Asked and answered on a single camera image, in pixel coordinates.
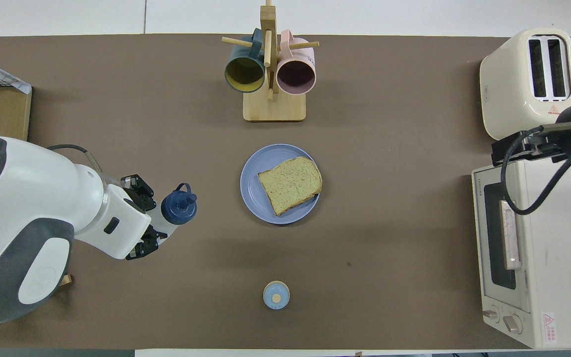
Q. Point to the translucent bottle navy cap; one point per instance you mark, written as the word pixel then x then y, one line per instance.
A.
pixel 179 206

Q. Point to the toasted bread slice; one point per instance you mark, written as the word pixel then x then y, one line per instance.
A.
pixel 290 186

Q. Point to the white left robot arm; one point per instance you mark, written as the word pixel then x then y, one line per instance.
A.
pixel 32 198

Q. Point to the wooden plate rack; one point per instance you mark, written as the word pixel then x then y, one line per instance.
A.
pixel 66 280

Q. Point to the blue round plate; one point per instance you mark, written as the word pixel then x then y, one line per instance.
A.
pixel 253 193

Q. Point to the cream two-slot toaster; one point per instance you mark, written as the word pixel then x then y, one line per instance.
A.
pixel 508 89

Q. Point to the white toaster oven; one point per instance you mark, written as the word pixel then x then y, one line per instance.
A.
pixel 558 272

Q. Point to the teal mug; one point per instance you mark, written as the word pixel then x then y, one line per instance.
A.
pixel 244 74

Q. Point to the wooden mug rack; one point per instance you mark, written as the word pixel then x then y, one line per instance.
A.
pixel 275 109

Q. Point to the brown table mat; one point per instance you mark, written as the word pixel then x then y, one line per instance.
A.
pixel 389 248

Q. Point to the pink mug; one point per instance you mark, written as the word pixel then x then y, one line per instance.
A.
pixel 295 74

